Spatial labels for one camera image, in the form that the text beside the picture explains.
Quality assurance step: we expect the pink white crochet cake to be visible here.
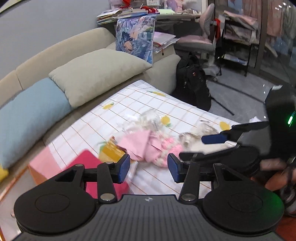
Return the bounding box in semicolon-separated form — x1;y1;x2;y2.
152;135;184;167

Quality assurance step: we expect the person's right hand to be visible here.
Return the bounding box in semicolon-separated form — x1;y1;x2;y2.
251;158;288;191

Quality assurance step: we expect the yellow packaged item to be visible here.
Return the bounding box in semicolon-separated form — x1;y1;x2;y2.
98;136;126;163

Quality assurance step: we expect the pink fabric piece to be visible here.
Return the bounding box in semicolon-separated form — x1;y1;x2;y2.
117;130;162;162

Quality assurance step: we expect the lemon print checkered tablecloth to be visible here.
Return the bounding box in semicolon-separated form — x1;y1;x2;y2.
28;79;241;202

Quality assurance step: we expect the clear plastic packaged item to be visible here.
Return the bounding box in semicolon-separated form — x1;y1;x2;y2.
122;109;171;133

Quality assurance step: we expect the black backpack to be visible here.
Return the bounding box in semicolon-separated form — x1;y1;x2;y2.
172;53;212;111

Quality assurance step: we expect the orange white storage box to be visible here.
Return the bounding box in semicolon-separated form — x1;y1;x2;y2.
0;165;47;241

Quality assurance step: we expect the beige sofa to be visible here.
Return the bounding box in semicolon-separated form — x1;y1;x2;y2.
0;27;182;144

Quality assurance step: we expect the pink office chair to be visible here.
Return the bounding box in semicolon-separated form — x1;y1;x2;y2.
175;3;222;82

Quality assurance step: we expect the beige pillow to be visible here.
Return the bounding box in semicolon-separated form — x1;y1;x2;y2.
49;48;152;108

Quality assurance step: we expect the black storage rack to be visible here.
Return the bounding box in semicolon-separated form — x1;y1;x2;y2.
218;10;259;76

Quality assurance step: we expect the light blue pillow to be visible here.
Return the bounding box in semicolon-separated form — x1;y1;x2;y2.
1;78;72;169

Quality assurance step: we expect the yellow pillow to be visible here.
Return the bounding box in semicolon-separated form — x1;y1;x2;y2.
0;166;9;182

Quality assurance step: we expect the cluttered desk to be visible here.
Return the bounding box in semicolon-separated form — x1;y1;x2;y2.
97;6;201;53

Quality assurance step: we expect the blue anime print bag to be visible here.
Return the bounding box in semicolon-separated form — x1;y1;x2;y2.
115;15;156;64

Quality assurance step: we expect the cream round drawstring pouch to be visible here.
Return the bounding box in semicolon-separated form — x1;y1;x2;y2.
179;120;236;153

